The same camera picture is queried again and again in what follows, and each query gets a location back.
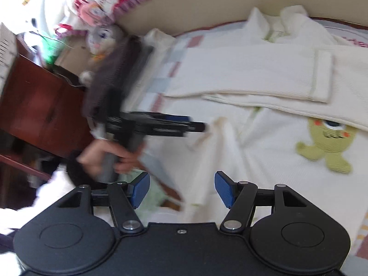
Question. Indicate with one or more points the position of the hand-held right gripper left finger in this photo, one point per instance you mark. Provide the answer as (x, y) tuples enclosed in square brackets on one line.
[(141, 191)]

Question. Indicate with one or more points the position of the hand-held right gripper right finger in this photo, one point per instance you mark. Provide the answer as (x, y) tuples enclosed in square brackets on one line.
[(224, 189)]

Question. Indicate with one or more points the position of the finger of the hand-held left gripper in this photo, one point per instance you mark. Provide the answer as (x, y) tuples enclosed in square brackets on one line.
[(172, 118), (187, 128)]

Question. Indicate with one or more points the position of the white shirt with green monster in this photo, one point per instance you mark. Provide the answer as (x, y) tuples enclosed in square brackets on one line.
[(244, 66)]

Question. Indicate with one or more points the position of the person's left hand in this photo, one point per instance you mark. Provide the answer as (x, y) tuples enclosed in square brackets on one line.
[(97, 153)]

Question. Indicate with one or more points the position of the brown knit sweater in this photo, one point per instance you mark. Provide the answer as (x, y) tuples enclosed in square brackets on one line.
[(115, 69)]

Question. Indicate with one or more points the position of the cream folded garment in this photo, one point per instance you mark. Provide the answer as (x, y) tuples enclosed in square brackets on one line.
[(159, 38)]

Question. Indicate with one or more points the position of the beige nightstand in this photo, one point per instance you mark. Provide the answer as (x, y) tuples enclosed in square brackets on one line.
[(72, 54)]

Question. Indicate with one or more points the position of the red wooden dresser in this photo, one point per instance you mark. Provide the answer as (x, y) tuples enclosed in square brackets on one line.
[(37, 100)]

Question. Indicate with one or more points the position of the grey rabbit plush toy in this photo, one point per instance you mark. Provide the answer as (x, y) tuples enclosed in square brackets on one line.
[(103, 37)]

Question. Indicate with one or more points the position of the white fuzzy clothing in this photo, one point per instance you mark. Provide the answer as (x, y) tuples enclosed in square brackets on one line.
[(49, 189)]

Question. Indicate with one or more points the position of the green plastic bag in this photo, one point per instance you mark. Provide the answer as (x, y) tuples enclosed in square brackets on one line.
[(51, 49)]

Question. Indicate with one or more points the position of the pink plush doll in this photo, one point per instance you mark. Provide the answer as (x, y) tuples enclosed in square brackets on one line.
[(92, 13)]

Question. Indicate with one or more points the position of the beige bed headboard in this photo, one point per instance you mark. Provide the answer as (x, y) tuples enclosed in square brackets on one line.
[(215, 0)]

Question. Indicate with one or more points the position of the white patterned cloth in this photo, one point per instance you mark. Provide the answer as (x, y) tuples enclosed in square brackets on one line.
[(5, 54)]

